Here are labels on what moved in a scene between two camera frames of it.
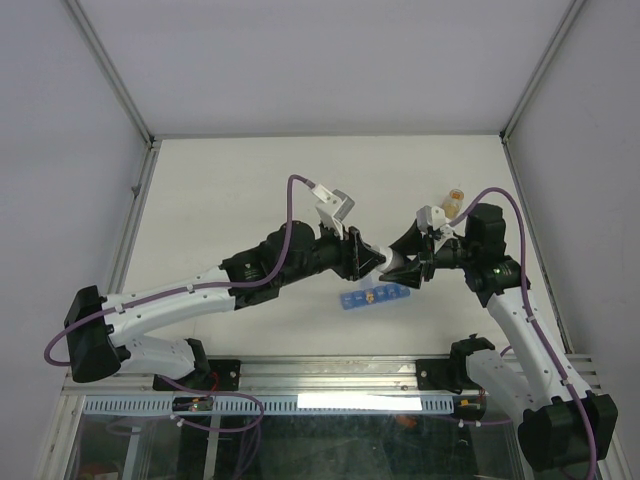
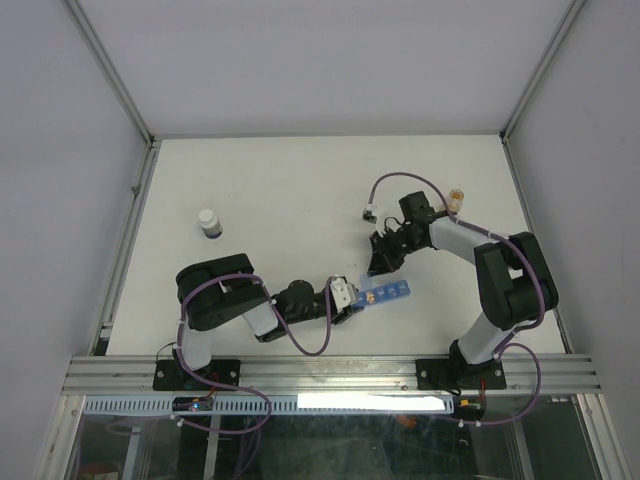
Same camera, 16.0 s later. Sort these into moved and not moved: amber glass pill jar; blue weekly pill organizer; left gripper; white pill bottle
Moved: white pill bottle; left gripper
Not moved: amber glass pill jar; blue weekly pill organizer
